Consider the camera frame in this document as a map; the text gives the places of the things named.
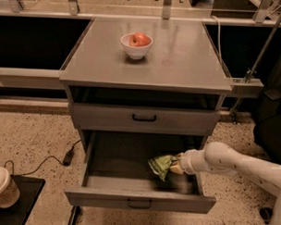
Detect black side table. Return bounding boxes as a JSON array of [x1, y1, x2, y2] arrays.
[[0, 176, 45, 225]]

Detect black office chair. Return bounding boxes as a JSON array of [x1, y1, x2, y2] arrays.
[[253, 54, 281, 224]]

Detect black power adapter cable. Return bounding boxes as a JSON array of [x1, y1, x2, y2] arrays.
[[2, 136, 82, 180]]

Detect closed grey drawer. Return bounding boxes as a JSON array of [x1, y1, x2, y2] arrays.
[[68, 103, 220, 136]]

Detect white paper coffee cup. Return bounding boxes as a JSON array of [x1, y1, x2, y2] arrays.
[[0, 167, 20, 208]]

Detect grey drawer cabinet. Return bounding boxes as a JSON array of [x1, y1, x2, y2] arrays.
[[54, 14, 236, 216]]

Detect white cable on counter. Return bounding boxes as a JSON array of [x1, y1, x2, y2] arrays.
[[209, 15, 226, 68]]

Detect white ceramic bowl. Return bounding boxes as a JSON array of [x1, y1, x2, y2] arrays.
[[121, 32, 153, 59]]

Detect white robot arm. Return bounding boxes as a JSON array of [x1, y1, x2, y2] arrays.
[[170, 142, 281, 225]]

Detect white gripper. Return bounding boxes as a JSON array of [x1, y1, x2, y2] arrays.
[[169, 149, 197, 175]]

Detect open grey drawer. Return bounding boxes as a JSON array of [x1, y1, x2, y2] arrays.
[[65, 131, 216, 214]]

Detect green jalapeno chip bag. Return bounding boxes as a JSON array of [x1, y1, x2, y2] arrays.
[[148, 155, 177, 181]]

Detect red apple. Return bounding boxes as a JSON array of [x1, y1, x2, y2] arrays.
[[129, 32, 151, 47]]

